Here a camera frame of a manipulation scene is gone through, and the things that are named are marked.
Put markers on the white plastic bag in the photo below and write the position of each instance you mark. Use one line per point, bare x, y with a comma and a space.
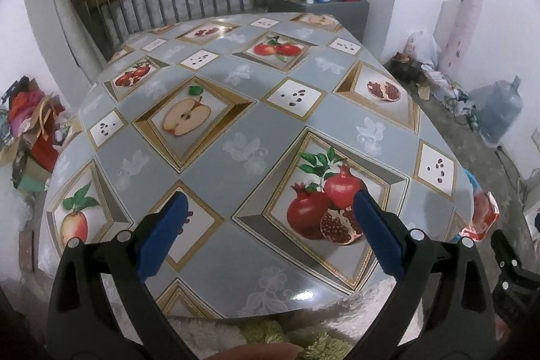
422, 48

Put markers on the red paper bag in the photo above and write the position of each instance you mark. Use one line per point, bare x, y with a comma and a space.
44, 140

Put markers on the large blue water jug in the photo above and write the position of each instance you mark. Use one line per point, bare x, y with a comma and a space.
500, 111

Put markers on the green box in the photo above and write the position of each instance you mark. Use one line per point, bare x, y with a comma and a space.
31, 178

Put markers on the dark bag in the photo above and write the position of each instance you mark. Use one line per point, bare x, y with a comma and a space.
405, 67

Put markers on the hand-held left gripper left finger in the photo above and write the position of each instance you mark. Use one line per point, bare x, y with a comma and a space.
162, 233

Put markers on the grey cabinet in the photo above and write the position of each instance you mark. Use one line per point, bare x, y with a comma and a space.
354, 12

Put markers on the fruit print tablecloth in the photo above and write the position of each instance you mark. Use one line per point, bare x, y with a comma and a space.
253, 124

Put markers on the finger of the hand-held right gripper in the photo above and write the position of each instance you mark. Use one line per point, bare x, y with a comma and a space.
504, 250

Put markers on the green fluffy garment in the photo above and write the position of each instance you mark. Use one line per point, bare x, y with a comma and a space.
270, 337

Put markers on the heap of plastic bags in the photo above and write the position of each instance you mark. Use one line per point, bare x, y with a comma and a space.
453, 94

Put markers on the cardboard piece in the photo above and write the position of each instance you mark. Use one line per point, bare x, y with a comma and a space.
424, 90

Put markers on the red and white snack bag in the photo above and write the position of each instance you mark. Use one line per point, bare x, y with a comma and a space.
485, 212

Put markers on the orange cloth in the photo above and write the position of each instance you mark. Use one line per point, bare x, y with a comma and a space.
23, 105

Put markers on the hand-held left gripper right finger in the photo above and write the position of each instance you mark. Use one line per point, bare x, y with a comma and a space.
377, 233

